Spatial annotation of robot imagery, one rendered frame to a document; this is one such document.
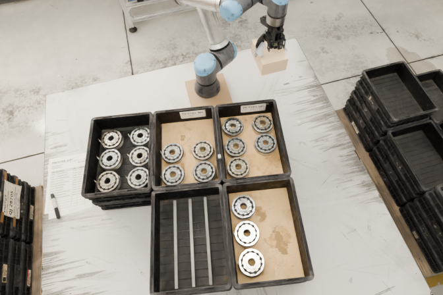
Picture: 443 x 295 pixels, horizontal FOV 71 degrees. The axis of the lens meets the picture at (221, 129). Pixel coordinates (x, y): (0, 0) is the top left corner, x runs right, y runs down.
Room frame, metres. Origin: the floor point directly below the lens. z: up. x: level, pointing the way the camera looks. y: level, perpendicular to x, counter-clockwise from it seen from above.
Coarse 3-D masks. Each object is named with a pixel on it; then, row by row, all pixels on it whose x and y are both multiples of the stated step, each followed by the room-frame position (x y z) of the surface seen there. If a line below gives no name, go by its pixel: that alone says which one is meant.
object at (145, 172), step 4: (136, 168) 0.58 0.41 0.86; (140, 168) 0.57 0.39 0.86; (144, 168) 0.57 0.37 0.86; (132, 172) 0.56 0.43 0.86; (136, 172) 0.56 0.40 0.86; (140, 172) 0.55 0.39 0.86; (144, 172) 0.55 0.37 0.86; (128, 176) 0.54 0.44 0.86; (132, 176) 0.54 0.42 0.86; (144, 176) 0.53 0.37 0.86; (128, 180) 0.52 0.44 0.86; (132, 180) 0.52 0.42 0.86; (144, 180) 0.51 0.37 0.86; (132, 184) 0.50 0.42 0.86; (136, 184) 0.50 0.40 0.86; (140, 184) 0.50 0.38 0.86; (144, 184) 0.49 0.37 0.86
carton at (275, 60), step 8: (256, 40) 1.05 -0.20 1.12; (264, 40) 1.05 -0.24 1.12; (264, 48) 1.00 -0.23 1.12; (256, 56) 0.98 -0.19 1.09; (264, 56) 0.95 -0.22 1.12; (272, 56) 0.95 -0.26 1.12; (280, 56) 0.94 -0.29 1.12; (256, 64) 0.97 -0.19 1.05; (264, 64) 0.91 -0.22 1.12; (272, 64) 0.91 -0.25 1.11; (280, 64) 0.92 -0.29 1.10; (264, 72) 0.91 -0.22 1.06; (272, 72) 0.91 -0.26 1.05
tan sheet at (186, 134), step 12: (204, 120) 0.82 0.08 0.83; (168, 132) 0.77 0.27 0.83; (180, 132) 0.76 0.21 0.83; (192, 132) 0.76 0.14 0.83; (204, 132) 0.75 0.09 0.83; (180, 144) 0.70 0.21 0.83; (192, 144) 0.69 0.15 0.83; (192, 156) 0.63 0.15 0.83; (192, 168) 0.56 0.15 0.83; (216, 168) 0.55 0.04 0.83; (192, 180) 0.50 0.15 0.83
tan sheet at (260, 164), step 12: (252, 132) 0.73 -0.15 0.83; (252, 144) 0.66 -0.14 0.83; (264, 144) 0.65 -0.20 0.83; (228, 156) 0.61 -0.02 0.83; (252, 156) 0.60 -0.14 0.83; (264, 156) 0.59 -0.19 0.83; (276, 156) 0.59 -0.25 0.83; (240, 168) 0.54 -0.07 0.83; (252, 168) 0.54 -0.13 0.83; (264, 168) 0.53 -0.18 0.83; (276, 168) 0.53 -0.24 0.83
